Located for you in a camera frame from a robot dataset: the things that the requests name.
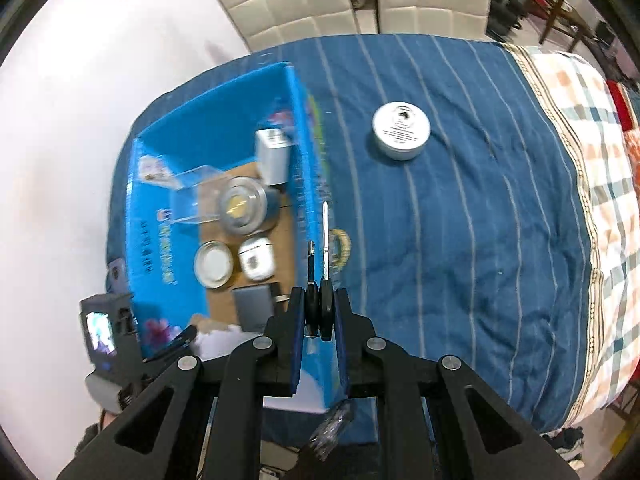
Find small round tin white lid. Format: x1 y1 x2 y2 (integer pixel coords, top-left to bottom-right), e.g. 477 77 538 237
194 241 235 290

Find grey rectangular power bank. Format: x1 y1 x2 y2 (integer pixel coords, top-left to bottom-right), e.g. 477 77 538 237
231 286 281 334

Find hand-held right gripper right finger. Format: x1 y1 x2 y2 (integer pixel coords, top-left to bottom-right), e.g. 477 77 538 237
334 288 576 480

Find dark key black head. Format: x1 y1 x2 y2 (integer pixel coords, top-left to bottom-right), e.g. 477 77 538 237
305 241 322 338

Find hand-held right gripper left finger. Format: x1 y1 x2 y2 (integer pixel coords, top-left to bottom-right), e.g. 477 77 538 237
57 286 307 480

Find plaid bedsheet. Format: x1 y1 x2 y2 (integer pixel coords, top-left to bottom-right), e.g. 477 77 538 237
502 42 640 411

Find blue striped printed blanket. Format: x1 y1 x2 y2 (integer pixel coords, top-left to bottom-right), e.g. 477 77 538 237
105 34 601 461

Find dark shoes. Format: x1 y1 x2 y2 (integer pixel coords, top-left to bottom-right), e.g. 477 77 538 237
542 425 586 471

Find white earbuds case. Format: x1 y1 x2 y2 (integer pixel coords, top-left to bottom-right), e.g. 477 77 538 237
238 236 276 281

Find silver key black head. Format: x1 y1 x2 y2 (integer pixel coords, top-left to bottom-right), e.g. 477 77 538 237
320 201 335 342

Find clear plastic keychain charm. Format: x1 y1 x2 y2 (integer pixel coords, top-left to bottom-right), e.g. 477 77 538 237
307 400 357 462

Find blue cardboard box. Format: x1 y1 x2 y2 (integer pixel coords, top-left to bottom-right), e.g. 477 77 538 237
125 61 351 413

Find silver rectangular tin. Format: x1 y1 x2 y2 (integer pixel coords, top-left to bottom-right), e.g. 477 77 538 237
254 128 294 187

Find round tin clear lid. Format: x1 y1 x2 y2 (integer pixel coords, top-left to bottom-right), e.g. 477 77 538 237
218 176 282 235

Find red cloth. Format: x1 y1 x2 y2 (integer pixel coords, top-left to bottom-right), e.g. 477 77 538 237
606 79 640 133

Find person's left forearm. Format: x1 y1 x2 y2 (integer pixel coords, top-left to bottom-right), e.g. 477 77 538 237
72 407 125 462

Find red wooden chair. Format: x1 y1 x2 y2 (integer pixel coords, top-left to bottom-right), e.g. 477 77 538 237
531 0 596 46

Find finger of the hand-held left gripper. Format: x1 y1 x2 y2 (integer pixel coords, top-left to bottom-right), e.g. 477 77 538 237
144 325 199 362

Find clear acrylic box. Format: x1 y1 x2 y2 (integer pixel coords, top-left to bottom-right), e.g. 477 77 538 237
170 165 237 226

